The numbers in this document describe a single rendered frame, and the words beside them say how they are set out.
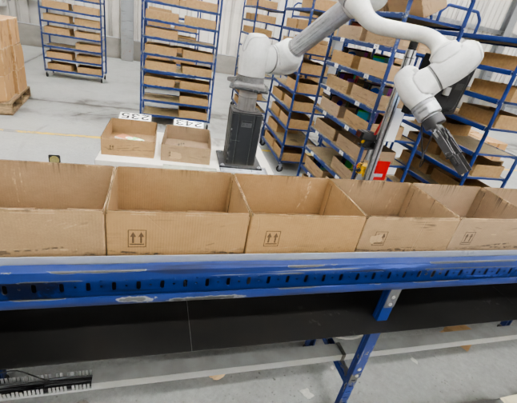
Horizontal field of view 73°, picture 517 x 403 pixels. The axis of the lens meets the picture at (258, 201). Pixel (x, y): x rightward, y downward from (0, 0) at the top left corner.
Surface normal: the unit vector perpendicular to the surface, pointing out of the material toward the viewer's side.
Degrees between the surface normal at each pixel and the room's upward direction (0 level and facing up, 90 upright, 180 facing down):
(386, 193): 89
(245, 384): 0
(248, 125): 90
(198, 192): 89
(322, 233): 90
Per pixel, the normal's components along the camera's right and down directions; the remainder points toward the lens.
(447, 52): -0.57, -0.14
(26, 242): 0.25, 0.50
